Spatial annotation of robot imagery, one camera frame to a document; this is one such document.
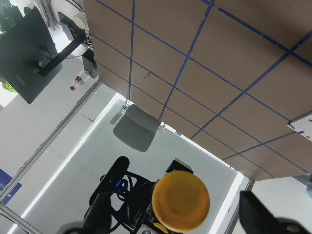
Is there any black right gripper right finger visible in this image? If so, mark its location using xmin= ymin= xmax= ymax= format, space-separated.
xmin=239 ymin=191 xmax=309 ymax=234

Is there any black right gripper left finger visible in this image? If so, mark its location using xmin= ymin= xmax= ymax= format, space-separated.
xmin=58 ymin=193 xmax=112 ymax=234

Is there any yellow push button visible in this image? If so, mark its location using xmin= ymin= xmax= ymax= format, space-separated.
xmin=140 ymin=170 xmax=210 ymax=234

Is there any grey office chair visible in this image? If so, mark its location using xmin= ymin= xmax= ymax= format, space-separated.
xmin=110 ymin=104 xmax=161 ymax=152

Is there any clear plastic bottle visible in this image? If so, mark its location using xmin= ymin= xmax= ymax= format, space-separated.
xmin=70 ymin=70 xmax=90 ymax=91

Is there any black computer monitor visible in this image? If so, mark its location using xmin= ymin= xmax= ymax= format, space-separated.
xmin=0 ymin=7 xmax=85 ymax=104

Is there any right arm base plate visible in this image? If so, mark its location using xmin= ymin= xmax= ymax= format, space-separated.
xmin=288 ymin=112 xmax=312 ymax=141

